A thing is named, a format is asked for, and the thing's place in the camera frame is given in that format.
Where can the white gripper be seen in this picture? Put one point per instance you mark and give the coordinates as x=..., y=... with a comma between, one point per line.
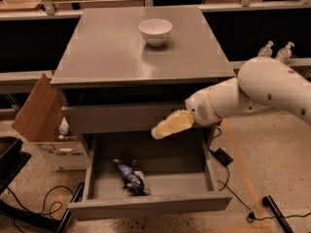
x=198, y=106

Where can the black bin at left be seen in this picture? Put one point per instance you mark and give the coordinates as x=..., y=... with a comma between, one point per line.
x=12, y=160

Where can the blue chip bag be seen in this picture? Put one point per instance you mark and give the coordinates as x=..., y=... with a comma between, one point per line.
x=133, y=177

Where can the open cardboard box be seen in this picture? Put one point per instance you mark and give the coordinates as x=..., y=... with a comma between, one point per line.
x=38, y=122

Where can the white ceramic bowl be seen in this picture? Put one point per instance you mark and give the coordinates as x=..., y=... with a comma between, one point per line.
x=155, y=31

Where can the closed grey upper drawer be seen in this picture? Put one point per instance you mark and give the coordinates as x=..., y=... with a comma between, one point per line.
x=114, y=118

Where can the clear pump bottle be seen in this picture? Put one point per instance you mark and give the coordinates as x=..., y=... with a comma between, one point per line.
x=266, y=51
x=285, y=53

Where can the left clear pump bottle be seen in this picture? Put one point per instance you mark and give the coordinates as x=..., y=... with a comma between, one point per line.
x=266, y=51

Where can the black power adapter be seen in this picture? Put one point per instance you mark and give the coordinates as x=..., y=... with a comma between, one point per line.
x=224, y=158

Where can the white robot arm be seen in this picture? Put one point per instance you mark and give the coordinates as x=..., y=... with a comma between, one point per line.
x=262, y=84

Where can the white bottle in box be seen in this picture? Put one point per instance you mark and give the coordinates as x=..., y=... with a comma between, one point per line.
x=63, y=128

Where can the right clear pump bottle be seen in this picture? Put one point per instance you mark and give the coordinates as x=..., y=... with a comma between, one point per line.
x=285, y=53

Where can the open grey drawer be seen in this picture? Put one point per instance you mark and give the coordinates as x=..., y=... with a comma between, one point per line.
x=177, y=171

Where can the grey drawer cabinet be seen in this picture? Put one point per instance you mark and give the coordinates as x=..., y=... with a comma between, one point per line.
x=108, y=50

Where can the black stand base left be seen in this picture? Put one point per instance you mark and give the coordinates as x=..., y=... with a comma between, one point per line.
x=36, y=219

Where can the black table leg foot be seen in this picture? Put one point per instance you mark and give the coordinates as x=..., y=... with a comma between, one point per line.
x=268, y=202

